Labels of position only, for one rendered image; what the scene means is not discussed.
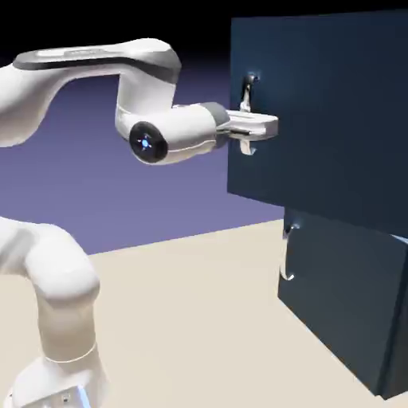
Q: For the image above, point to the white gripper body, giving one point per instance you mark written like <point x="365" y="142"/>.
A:
<point x="255" y="122"/>

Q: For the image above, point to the large dark blue cabinet door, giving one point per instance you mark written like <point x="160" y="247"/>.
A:
<point x="334" y="111"/>

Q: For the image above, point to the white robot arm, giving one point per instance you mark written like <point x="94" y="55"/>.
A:
<point x="95" y="127"/>

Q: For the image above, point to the small dark blue cabinet door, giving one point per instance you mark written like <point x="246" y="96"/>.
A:
<point x="334" y="296"/>

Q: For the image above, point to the dark blue cabinet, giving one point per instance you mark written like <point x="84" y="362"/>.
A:
<point x="350" y="223"/>

